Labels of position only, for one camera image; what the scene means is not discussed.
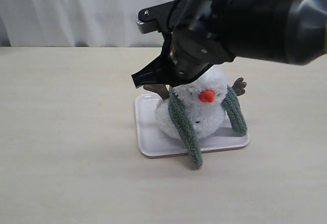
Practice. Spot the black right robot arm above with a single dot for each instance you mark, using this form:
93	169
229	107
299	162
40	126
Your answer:
283	31

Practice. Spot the white plush snowman toy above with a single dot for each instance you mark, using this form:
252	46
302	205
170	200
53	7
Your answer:
214	77

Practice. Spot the white plastic tray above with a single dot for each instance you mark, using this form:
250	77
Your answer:
154	144

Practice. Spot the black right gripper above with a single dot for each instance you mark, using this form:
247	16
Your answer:
198	40

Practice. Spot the green fuzzy knitted scarf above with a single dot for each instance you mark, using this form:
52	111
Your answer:
198	113

